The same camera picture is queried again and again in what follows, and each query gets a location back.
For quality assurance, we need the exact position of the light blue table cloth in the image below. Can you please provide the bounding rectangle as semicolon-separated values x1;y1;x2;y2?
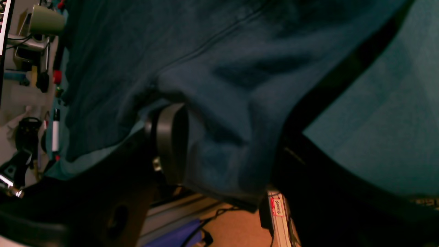
47;0;438;201

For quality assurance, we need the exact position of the dark blue T-shirt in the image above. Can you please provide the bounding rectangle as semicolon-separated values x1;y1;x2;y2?
48;0;404;205

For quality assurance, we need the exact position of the white black marker pen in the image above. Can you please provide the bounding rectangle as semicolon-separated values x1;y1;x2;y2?
51;108;61;153

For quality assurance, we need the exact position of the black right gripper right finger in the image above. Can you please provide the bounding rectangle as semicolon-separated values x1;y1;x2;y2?
280;0;438;247

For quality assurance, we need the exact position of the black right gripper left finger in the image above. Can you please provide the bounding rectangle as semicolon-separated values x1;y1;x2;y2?
144;103;189;186

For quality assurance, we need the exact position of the grey-green ceramic mug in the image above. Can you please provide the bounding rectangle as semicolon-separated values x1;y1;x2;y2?
17;4;66;36

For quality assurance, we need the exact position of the red tape roll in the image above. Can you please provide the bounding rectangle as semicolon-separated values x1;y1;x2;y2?
53;69;62;85

